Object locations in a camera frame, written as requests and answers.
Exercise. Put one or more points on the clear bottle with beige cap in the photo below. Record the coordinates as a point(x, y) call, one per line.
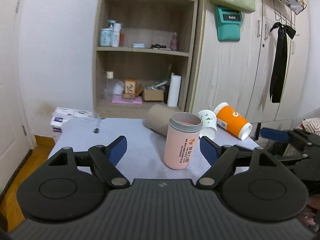
point(109, 86)

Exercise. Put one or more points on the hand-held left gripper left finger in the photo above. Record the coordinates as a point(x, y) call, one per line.
point(118, 150)

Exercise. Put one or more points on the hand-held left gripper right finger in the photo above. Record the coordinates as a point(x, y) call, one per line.
point(208, 150)

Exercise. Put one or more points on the black flat item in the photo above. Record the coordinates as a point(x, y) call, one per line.
point(158, 46)

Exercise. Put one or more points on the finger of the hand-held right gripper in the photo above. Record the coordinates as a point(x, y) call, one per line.
point(273, 134)

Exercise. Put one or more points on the pink flat box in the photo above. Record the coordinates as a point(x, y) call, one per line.
point(127, 99)

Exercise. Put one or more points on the pink clear bottle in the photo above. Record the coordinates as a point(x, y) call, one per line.
point(174, 42)

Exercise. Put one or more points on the small dark trinket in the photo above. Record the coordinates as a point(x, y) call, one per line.
point(96, 130)

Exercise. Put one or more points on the black ribbon bow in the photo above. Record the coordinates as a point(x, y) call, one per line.
point(279, 62)

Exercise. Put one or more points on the white slim bottle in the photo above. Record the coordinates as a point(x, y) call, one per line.
point(116, 35)

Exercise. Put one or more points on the purple white tissue pack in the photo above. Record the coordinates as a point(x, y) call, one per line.
point(57, 127)

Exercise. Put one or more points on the orange tube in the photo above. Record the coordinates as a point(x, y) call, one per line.
point(121, 40)

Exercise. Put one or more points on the wooden shelf unit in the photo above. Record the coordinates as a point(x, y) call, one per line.
point(145, 62)

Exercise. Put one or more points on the pink cup with grey rim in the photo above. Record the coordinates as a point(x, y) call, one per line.
point(181, 143)

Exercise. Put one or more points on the orange printed carton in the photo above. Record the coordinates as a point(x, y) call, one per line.
point(130, 88)

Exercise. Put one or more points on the small cardboard box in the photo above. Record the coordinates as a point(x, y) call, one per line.
point(153, 94)

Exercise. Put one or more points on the white flat box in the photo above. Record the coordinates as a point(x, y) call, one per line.
point(138, 45)

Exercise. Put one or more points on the orange paper cup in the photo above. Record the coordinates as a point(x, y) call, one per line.
point(232, 123)

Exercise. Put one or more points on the wooden wardrobe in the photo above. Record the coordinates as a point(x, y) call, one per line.
point(245, 70)

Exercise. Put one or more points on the white door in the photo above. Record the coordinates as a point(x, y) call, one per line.
point(12, 85)

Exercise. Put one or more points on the grey quilted table cloth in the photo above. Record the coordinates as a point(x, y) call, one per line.
point(147, 142)

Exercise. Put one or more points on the white paper towel roll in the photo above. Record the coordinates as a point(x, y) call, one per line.
point(174, 90)

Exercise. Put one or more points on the white cup with green print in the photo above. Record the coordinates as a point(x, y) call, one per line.
point(208, 126)

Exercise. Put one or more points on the brown paper cup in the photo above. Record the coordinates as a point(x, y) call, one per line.
point(158, 121)

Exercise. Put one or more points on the patterned cloth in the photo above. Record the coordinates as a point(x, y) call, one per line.
point(311, 125)

